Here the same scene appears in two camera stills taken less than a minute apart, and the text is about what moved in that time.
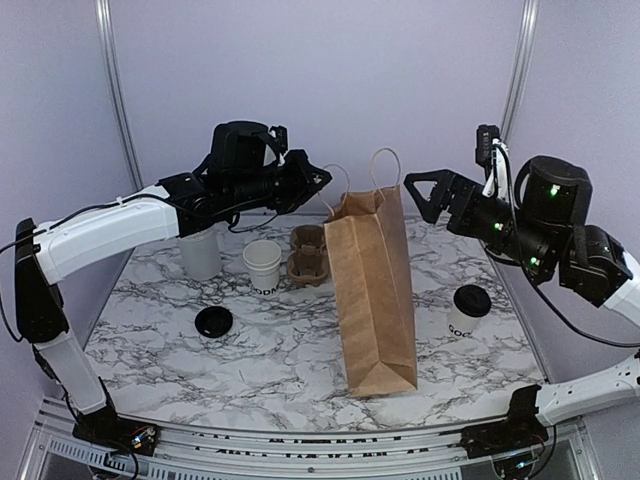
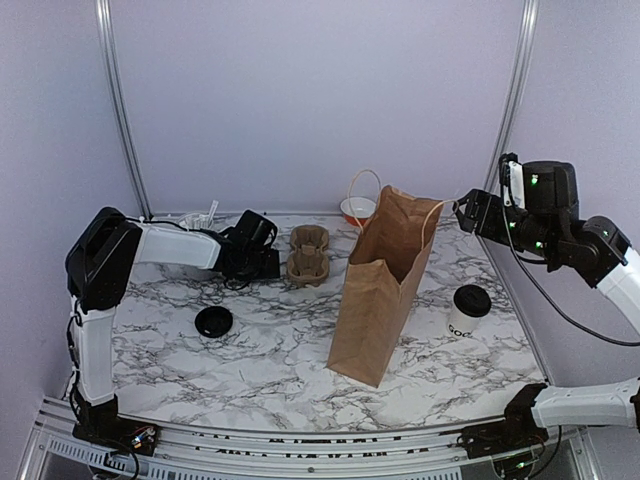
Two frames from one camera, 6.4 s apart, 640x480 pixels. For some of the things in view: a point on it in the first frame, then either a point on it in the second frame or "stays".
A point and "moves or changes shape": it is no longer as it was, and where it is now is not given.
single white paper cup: [460, 323] stays
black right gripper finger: [430, 208] → [470, 210]
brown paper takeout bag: [369, 257] moves or changes shape
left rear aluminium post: [113, 72] stays
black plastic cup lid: [214, 321] stays
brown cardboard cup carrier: [307, 261] stays
